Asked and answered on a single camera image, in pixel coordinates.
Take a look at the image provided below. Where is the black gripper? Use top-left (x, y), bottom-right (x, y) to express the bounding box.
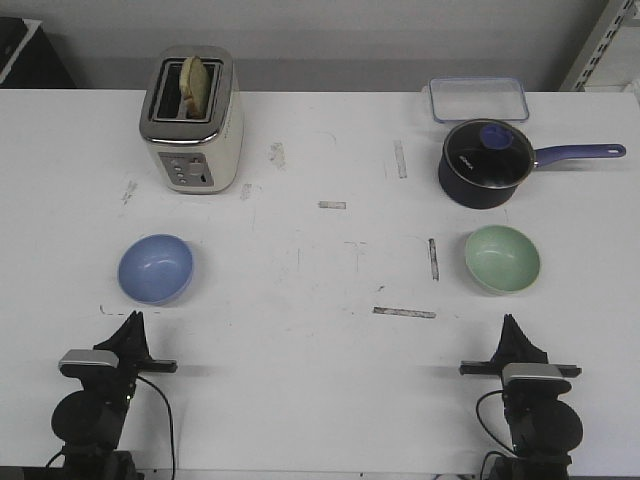
top-left (93, 311), bottom-right (178, 395)
top-left (459, 314), bottom-right (582, 395)

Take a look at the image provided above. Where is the blue bowl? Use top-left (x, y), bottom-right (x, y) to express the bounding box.
top-left (117, 234), bottom-right (194, 305)

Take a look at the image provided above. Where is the green bowl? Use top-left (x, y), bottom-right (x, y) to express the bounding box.
top-left (464, 225), bottom-right (541, 294)

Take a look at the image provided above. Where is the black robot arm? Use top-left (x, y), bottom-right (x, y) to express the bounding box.
top-left (51, 311), bottom-right (177, 479)
top-left (459, 314), bottom-right (584, 479)

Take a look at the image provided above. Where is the dark blue saucepan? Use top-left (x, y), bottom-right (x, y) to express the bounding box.
top-left (438, 118), bottom-right (626, 210)

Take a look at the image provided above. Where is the cream and chrome toaster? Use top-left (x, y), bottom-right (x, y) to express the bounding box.
top-left (139, 45), bottom-right (244, 194)

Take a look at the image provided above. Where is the glass pot lid blue knob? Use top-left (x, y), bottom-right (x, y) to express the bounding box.
top-left (443, 119), bottom-right (534, 189)

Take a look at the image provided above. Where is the clear plastic container blue rim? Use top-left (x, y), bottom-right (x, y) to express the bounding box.
top-left (422, 77), bottom-right (529, 123)

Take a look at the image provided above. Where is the slice of toast bread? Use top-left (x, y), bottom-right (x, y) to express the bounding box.
top-left (179, 56), bottom-right (210, 119)

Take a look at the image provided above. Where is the black box in corner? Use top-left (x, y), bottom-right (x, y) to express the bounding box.
top-left (1, 17), bottom-right (76, 89)

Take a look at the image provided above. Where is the white slotted metal shelf upright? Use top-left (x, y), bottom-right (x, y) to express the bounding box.
top-left (558, 1), bottom-right (639, 92)

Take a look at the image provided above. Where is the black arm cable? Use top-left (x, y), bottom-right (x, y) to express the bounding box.
top-left (474, 389), bottom-right (516, 479)
top-left (134, 375), bottom-right (177, 476)

